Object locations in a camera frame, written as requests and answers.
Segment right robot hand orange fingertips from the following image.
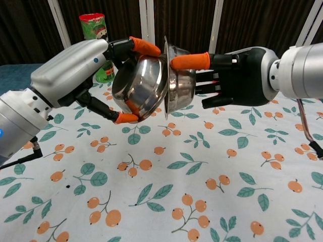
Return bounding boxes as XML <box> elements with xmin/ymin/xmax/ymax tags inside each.
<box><xmin>170</xmin><ymin>46</ymin><xmax>280</xmax><ymax>109</ymax></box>

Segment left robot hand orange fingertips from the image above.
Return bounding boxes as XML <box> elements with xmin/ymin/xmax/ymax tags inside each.
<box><xmin>30</xmin><ymin>36</ymin><xmax>162</xmax><ymax>125</ymax></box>

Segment steel bowl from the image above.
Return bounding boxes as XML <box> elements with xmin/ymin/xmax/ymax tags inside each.
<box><xmin>112</xmin><ymin>54</ymin><xmax>169</xmax><ymax>124</ymax></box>
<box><xmin>164</xmin><ymin>36</ymin><xmax>197</xmax><ymax>120</ymax></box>

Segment floral tablecloth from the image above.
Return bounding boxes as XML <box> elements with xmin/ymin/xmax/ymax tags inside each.
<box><xmin>0</xmin><ymin>75</ymin><xmax>323</xmax><ymax>242</ymax></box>

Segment green Pringles can red lid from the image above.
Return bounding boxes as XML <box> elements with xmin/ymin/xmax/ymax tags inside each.
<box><xmin>79</xmin><ymin>13</ymin><xmax>116</xmax><ymax>83</ymax></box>

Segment white metal frame post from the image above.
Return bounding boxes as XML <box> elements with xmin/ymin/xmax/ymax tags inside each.
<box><xmin>139</xmin><ymin>0</ymin><xmax>156</xmax><ymax>47</ymax></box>
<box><xmin>207</xmin><ymin>0</ymin><xmax>224</xmax><ymax>55</ymax></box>
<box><xmin>47</xmin><ymin>0</ymin><xmax>73</xmax><ymax>48</ymax></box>
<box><xmin>295</xmin><ymin>0</ymin><xmax>323</xmax><ymax>47</ymax></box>

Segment pink right arm wire bundle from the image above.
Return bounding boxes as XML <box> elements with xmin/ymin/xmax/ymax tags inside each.
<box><xmin>296</xmin><ymin>98</ymin><xmax>323</xmax><ymax>159</ymax></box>

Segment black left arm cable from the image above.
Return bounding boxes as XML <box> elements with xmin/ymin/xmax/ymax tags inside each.
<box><xmin>0</xmin><ymin>137</ymin><xmax>45</xmax><ymax>169</ymax></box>

